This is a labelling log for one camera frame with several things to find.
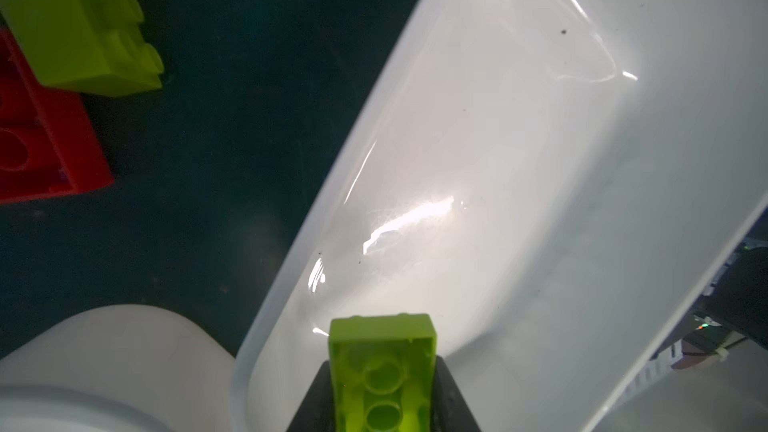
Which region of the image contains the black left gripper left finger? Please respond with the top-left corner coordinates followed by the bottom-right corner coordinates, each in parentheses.
top-left (287, 361), bottom-right (336, 432)

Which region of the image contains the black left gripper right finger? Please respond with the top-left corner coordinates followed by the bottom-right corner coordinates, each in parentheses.
top-left (430, 356), bottom-right (480, 432)

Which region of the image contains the green lego brick long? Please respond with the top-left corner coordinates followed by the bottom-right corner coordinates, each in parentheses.
top-left (328, 313), bottom-right (437, 432)

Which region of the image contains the green lego large brick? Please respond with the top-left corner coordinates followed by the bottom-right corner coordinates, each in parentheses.
top-left (1, 0), bottom-right (164, 97)

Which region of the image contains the white tray left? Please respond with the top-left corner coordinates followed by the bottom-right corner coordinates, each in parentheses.
top-left (1, 305), bottom-right (234, 431)

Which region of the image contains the white tray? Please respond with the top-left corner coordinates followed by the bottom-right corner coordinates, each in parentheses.
top-left (229, 0), bottom-right (767, 431)
top-left (1, 305), bottom-right (234, 431)

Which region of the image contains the white tray middle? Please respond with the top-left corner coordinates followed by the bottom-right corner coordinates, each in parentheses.
top-left (229, 0), bottom-right (767, 431)

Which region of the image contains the red lego brick lower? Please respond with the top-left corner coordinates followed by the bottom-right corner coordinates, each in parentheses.
top-left (1, 29), bottom-right (114, 204)

